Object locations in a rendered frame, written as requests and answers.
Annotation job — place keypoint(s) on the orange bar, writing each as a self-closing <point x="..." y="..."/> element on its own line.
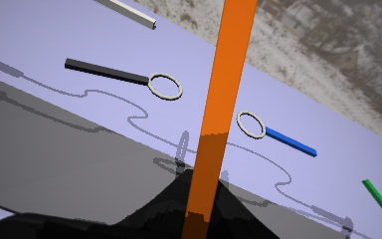
<point x="231" y="49"/>

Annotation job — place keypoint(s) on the grey loop with blue handle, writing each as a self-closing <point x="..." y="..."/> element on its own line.
<point x="276" y="135"/>

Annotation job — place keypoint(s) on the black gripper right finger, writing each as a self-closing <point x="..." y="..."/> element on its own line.
<point x="230" y="219"/>

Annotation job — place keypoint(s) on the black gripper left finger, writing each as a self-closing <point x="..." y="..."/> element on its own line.
<point x="161" y="218"/>

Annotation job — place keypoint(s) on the grey loop with green handle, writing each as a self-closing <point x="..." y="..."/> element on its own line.
<point x="373" y="191"/>

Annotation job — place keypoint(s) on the black-handled grey loop tool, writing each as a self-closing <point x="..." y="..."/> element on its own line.
<point x="121" y="75"/>

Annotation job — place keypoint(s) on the grey rectangular bar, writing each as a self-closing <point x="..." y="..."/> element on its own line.
<point x="129" y="12"/>

